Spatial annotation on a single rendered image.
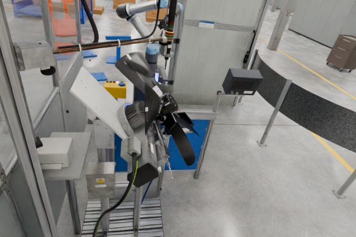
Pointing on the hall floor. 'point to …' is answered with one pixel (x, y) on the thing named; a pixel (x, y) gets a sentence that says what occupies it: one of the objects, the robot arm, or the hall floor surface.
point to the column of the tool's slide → (23, 135)
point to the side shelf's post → (73, 206)
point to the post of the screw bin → (161, 172)
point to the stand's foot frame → (125, 219)
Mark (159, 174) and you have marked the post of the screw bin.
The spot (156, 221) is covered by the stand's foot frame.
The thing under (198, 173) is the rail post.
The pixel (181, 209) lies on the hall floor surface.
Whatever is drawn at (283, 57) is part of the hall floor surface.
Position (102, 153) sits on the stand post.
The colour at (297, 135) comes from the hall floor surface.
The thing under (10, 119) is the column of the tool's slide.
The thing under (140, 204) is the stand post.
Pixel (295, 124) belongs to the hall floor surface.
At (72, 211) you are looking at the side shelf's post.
